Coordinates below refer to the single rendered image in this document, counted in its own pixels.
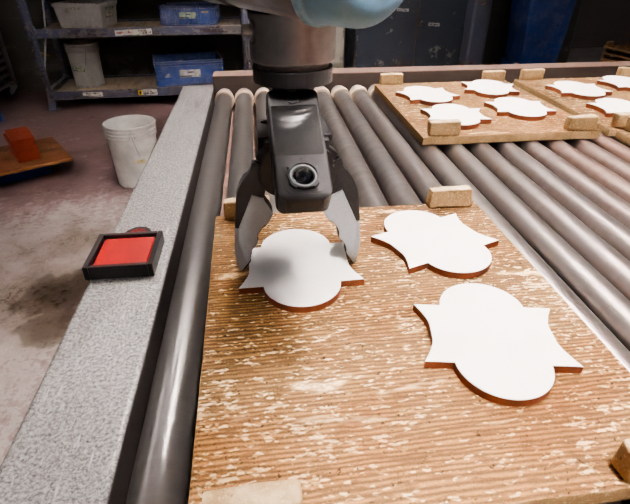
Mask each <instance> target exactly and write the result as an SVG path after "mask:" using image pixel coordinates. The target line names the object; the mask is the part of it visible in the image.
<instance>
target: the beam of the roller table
mask: <svg viewBox="0 0 630 504"><path fill-rule="evenodd" d="M214 100H215V98H214V89H213V85H194V86H183V88H182V90H181V92H180V94H179V96H178V98H177V100H176V102H175V105H174V107H173V109H172V111H171V113H170V115H169V117H168V119H167V121H166V123H165V125H164V127H163V130H162V132H161V134H160V136H159V138H158V140H157V142H156V144H155V146H154V148H153V150H152V152H151V155H150V157H149V159H148V161H147V163H146V165H145V167H144V169H143V171H142V173H141V175H140V177H139V179H138V182H137V184H136V186H135V188H134V190H133V192H132V194H131V196H130V198H129V200H128V202H127V204H126V207H125V209H124V211H123V213H122V215H121V217H120V219H119V221H118V223H117V225H116V227H115V229H114V232H113V233H126V232H127V231H128V230H130V229H132V228H135V227H148V228H150V230H151V231H163V236H164V241H165V242H164V245H163V249H162V252H161V255H160V259H159V262H158V266H157V269H156V273H155V276H150V275H149V276H146V277H131V278H115V279H99V280H90V281H89V284H88V286H87V288H86V290H85V292H84V294H83V296H82V298H81V300H80V302H79V304H78V306H77V309H76V311H75V313H74V315H73V317H72V319H71V321H70V323H69V325H68V327H67V329H66V331H65V334H64V336H63V338H62V340H61V342H60V344H59V346H58V348H57V350H56V352H55V354H54V356H53V359H52V361H51V363H50V365H49V367H48V369H47V371H46V373H45V375H44V377H43V379H42V381H41V383H40V386H39V388H38V390H37V392H36V394H35V396H34V398H33V400H32V402H31V404H30V406H29V408H28V411H27V413H26V415H25V417H24V419H23V421H22V423H21V425H20V427H19V429H18V431H17V433H16V436H15V438H14V440H13V442H12V444H11V446H10V448H9V450H8V452H7V454H6V456H5V458H4V461H3V463H2V465H1V467H0V504H126V499H127V495H128V490H129V486H130V481H131V477H132V472H133V468H134V463H135V459H136V455H137V450H138V446H139V441H140V437H141V432H142V428H143V423H144V419H145V414H146V410H147V405H148V401H149V396H150V392H151V388H152V383H153V379H154V374H155V370H156V365H157V361H158V356H159V352H160V347H161V343H162V338H163V334H164V330H165V325H166V321H167V316H168V312H169V307H170V303H171V298H172V294H173V289H174V285H175V280H176V276H177V272H178V267H179V263H180V258H181V254H182V249H183V245H184V240H185V236H186V231H187V227H188V222H189V218H190V213H191V209H192V205H193V200H194V196H195V191H196V187H197V182H198V178H199V173H200V169H201V164H202V160H203V155H204V151H205V147H206V142H207V138H208V133H209V129H210V124H211V120H212V115H213V111H214V106H215V102H214Z"/></svg>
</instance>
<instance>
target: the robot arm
mask: <svg viewBox="0 0 630 504"><path fill-rule="evenodd" d="M204 1H208V2H213V3H218V4H223V5H227V6H232V7H239V8H244V9H246V10H247V15H248V19H249V21H250V22H251V23H250V24H242V25H241V34H242V36H252V37H251V39H250V41H249V45H250V59H251V60H252V61H253V62H254V64H253V81H254V83H256V84H258V85H260V86H264V87H269V88H272V91H268V92H267V95H266V118H267V119H256V125H257V141H258V151H257V152H256V153H255V157H256V160H255V159H252V161H251V165H250V168H249V170H248V171H247V172H245V173H244V174H243V175H242V177H241V179H240V181H239V184H238V187H237V192H236V209H235V255H236V259H237V263H238V266H239V269H240V270H245V268H246V267H247V266H248V265H249V263H250V262H251V254H252V250H253V248H254V247H255V246H256V245H257V244H258V234H259V232H260V230H261V229H262V228H263V227H264V226H266V225H267V224H268V223H269V221H270V219H271V217H272V215H273V210H272V205H271V203H270V202H269V200H268V199H267V197H266V196H265V190H266V191H267V192H268V193H270V194H272V195H274V197H275V205H276V208H277V210H278V211H279V212H280V213H283V214H289V213H305V212H322V211H323V212H324V214H325V216H326V217H327V219H328V220H329V221H331V222H333V223H334V224H335V225H336V231H337V234H338V236H339V239H340V240H341V241H342V242H343V243H344V249H345V252H346V255H347V257H348V258H349V259H350V261H351V262H355V261H356V259H357V255H358V251H359V246H360V222H359V220H360V214H359V196H358V190H357V187H356V184H355V182H354V180H353V178H352V176H351V174H350V172H349V170H348V169H347V168H345V167H344V165H343V163H342V159H341V157H340V156H339V155H338V153H337V151H336V149H335V148H333V147H332V146H331V141H332V134H331V132H330V130H329V128H328V126H327V124H326V122H325V120H324V118H323V117H321V113H320V107H319V101H318V95H317V92H316V91H315V90H311V88H314V87H320V86H324V85H327V84H329V83H331V82H332V68H333V65H332V64H331V62H333V61H334V60H335V54H336V26H337V27H344V28H352V29H362V28H368V27H371V26H374V25H376V24H378V23H380V22H382V21H383V20H385V19H386V18H387V17H389V16H390V15H391V14H392V13H393V12H394V11H395V10H396V9H397V8H398V7H399V5H400V4H401V3H402V2H403V0H204ZM257 160H258V161H257Z"/></svg>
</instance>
